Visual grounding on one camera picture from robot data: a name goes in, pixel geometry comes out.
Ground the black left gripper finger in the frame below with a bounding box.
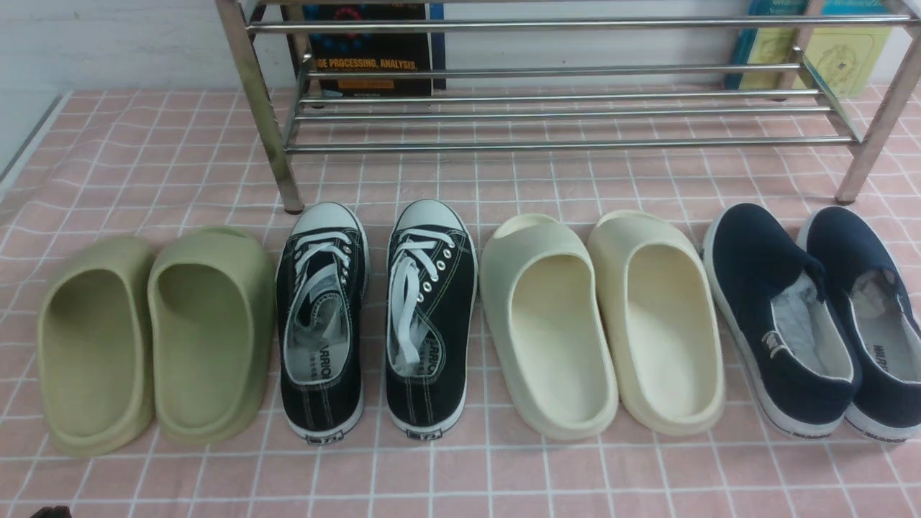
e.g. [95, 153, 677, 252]
[30, 506, 72, 518]

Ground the navy slip-on shoe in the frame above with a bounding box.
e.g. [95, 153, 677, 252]
[797, 206, 920, 443]
[702, 203, 861, 440]

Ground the silver metal shoe rack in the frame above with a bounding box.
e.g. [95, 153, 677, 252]
[216, 1, 919, 215]

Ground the left green foam slipper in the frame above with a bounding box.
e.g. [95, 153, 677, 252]
[37, 235, 155, 457]

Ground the green foam slipper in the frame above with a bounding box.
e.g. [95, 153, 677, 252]
[148, 226, 276, 445]
[37, 235, 155, 457]

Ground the right green foam slipper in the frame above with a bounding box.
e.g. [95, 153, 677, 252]
[148, 226, 276, 445]

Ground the left black canvas sneaker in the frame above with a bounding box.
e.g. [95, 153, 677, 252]
[276, 202, 371, 445]

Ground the black canvas sneaker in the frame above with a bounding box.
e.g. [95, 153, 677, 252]
[385, 199, 479, 440]
[276, 202, 371, 445]

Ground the right black canvas sneaker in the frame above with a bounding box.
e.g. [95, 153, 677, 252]
[385, 199, 479, 440]

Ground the left cream foam slipper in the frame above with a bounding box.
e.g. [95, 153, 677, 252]
[479, 214, 619, 440]

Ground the cream foam slipper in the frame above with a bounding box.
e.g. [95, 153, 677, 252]
[479, 214, 619, 440]
[588, 210, 726, 436]

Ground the black image processing book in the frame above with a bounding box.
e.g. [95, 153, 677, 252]
[281, 4, 447, 97]

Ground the right cream foam slipper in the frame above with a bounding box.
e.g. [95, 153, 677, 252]
[588, 210, 726, 436]

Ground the yellow teal book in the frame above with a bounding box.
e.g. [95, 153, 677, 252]
[724, 1, 891, 98]

